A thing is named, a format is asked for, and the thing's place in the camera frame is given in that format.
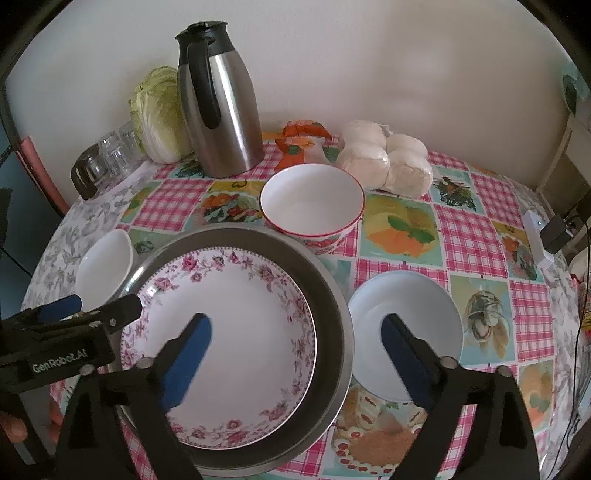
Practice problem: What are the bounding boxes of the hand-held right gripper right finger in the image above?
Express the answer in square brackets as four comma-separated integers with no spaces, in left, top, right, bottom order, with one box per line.
[381,313,541,480]

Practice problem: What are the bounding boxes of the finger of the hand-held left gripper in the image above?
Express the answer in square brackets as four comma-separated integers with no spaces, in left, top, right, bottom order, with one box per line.
[81,294,143,334]
[18,295,84,326]

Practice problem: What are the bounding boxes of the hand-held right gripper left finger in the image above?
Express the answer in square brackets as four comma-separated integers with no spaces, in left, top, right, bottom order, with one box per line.
[56,313,213,480]

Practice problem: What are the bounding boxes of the pink floral round plate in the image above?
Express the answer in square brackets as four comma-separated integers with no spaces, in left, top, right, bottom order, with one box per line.
[120,248,318,449]

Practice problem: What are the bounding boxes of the light blue bowl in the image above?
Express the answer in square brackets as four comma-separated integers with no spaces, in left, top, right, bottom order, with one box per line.
[346,270,464,403]

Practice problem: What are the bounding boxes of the stainless steel basin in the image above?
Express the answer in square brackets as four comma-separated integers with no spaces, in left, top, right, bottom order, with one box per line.
[111,227,355,477]

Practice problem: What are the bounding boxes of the strawberry print bowl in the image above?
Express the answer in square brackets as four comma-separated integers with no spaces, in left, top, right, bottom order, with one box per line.
[259,165,366,256]

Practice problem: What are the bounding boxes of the person's left hand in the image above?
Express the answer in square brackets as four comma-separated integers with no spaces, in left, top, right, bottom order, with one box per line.
[0,399,64,445]

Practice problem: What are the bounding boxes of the small white bowl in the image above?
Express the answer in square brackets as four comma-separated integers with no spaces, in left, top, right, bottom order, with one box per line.
[75,229,134,311]

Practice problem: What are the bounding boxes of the dark glass tray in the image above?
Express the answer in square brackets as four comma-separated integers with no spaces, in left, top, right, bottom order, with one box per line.
[70,144,109,200]

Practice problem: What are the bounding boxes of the clear drinking glass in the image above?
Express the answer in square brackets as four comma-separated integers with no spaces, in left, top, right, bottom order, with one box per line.
[83,150,116,190]
[119,121,144,158]
[99,131,134,178]

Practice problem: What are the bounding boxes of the pink checked tablecloth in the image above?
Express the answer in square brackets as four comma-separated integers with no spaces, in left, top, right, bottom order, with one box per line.
[48,136,583,480]

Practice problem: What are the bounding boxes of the white power strip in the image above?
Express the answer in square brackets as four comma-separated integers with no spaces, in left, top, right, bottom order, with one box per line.
[523,209,555,271]

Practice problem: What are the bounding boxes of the black charger adapter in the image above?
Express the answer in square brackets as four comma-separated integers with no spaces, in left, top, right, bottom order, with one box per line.
[541,213,583,254]

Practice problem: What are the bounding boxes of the napa cabbage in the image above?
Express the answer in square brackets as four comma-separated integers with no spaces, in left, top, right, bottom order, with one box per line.
[128,66,195,164]

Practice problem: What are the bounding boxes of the bag of white steamed buns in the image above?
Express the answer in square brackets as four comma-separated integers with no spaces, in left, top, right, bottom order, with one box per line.
[335,120,434,199]

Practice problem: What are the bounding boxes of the stainless steel thermos jug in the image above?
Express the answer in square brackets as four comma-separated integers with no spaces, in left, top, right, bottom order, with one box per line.
[174,21,265,178]

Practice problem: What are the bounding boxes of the orange plastic bag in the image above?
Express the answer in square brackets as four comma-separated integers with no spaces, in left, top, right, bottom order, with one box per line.
[276,121,342,168]

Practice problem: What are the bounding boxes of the white wooden rack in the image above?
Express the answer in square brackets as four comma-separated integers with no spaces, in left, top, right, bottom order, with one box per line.
[534,113,591,217]

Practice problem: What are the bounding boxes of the leaf print cloth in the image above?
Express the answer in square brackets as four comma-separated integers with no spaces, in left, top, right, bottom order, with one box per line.
[560,69,585,116]

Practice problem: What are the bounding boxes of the black cable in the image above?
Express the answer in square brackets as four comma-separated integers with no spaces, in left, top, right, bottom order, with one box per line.
[551,318,585,467]

